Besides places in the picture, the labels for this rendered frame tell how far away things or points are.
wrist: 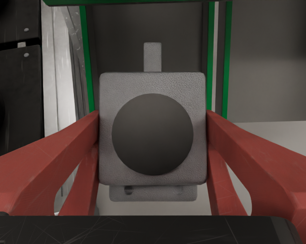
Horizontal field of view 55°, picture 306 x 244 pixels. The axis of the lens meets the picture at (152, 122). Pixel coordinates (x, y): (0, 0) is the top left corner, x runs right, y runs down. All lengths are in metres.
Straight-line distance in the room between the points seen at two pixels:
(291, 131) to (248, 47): 0.24
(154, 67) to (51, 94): 0.33
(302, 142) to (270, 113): 0.17
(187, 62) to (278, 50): 0.11
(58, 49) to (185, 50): 0.26
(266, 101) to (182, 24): 0.15
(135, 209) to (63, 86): 0.22
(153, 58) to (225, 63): 0.18
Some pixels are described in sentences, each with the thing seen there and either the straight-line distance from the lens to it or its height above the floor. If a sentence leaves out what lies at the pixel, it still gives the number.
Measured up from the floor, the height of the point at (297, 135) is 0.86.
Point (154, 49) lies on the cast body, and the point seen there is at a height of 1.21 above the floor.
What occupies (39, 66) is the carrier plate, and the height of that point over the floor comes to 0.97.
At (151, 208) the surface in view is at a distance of 0.48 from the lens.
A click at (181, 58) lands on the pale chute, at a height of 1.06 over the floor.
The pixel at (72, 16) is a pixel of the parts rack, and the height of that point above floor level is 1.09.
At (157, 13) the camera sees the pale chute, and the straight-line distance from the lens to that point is 0.35.
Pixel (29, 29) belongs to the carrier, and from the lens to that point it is 0.56.
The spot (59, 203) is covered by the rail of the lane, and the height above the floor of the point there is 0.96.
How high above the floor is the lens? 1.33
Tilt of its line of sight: 62 degrees down
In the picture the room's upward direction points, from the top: 2 degrees counter-clockwise
